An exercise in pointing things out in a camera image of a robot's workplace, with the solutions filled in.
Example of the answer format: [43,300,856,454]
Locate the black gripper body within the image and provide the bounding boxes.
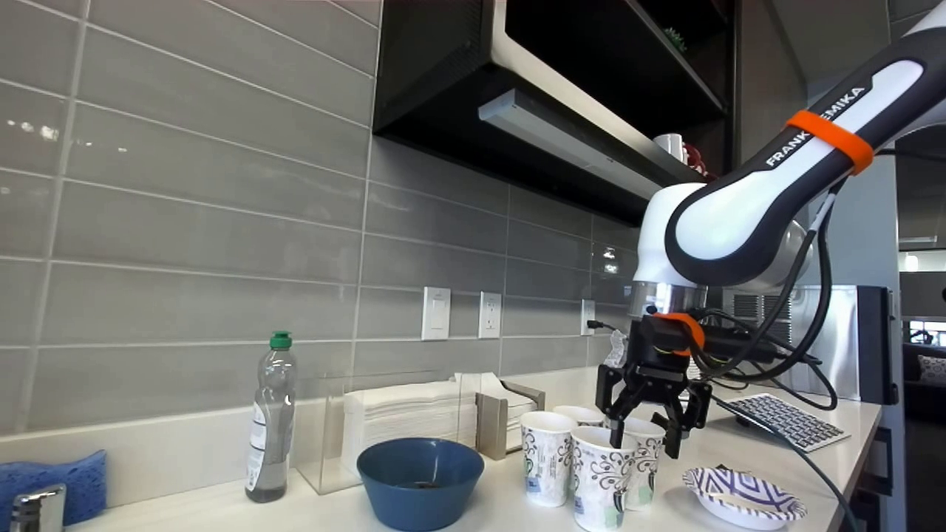
[621,315,701,398]

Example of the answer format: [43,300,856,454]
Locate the white napkin stack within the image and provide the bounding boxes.
[451,368,515,398]

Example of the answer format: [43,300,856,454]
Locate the blue patterned paper plate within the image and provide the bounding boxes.
[682,460,806,532]

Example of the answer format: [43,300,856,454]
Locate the silver keyboard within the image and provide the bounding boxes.
[731,393,851,454]

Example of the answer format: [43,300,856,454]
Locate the grey napkin holder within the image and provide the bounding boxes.
[472,380,548,460]

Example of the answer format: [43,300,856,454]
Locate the stainless steel black appliance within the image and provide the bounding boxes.
[786,282,902,407]

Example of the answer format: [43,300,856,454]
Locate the white mug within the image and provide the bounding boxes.
[651,129,692,166]

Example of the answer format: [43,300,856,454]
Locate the blue bowl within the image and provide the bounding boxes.
[354,438,487,532]

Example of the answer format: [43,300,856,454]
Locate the under-cabinet light strip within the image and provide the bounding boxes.
[477,87,697,201]

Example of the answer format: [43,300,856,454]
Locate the clear acrylic container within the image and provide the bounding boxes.
[293,377,468,497]

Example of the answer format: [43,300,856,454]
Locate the clear bottle green cap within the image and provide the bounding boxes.
[243,330,299,504]

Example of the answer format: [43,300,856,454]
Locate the dark upper cabinet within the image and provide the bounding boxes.
[373,0,735,228]

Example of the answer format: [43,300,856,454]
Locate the blue sponge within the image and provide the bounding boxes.
[0,449,109,529]

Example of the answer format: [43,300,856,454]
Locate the orange wrist strap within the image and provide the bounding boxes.
[655,310,709,356]

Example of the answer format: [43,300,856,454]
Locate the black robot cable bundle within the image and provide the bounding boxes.
[688,194,859,532]

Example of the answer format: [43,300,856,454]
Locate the white wall switch plate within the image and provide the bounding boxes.
[419,282,451,342]

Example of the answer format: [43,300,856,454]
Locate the orange arm strap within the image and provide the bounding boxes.
[786,109,879,177]

